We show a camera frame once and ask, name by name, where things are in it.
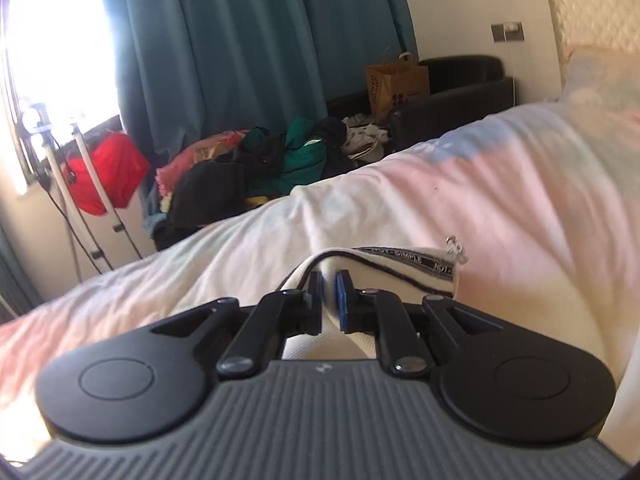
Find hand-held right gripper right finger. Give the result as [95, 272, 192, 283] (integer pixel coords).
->
[336, 270, 505, 376]

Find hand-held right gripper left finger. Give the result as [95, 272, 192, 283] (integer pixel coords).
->
[150, 270, 326, 378]

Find cream garment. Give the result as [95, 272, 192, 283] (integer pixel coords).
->
[280, 246, 471, 361]

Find green clothes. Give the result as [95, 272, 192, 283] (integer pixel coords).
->
[245, 116, 331, 196]

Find black clothes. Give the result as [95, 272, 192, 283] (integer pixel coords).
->
[167, 135, 301, 241]

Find white patterned clothes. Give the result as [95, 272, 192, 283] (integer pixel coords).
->
[342, 115, 391, 163]

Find pink clothes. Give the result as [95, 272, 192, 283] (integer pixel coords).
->
[155, 130, 251, 211]

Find bed with pink sheet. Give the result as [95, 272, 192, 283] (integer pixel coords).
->
[0, 92, 640, 466]

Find brown paper bag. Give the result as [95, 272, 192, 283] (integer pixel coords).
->
[365, 47, 431, 121]

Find red bag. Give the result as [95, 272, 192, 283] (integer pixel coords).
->
[62, 130, 151, 216]

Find black armchair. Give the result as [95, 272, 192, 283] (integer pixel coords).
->
[325, 54, 521, 161]

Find wide teal curtain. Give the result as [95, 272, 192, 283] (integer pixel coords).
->
[97, 0, 418, 171]

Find garment steamer stand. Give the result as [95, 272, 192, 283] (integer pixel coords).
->
[20, 102, 143, 273]

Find pastel pillow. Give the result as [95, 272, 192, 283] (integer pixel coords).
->
[560, 45, 640, 111]

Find window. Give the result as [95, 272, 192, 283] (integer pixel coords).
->
[0, 0, 123, 196]

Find white quilted headboard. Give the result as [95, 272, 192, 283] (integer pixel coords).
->
[544, 0, 640, 91]

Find metal wall switch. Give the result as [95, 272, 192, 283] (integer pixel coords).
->
[491, 21, 525, 43]

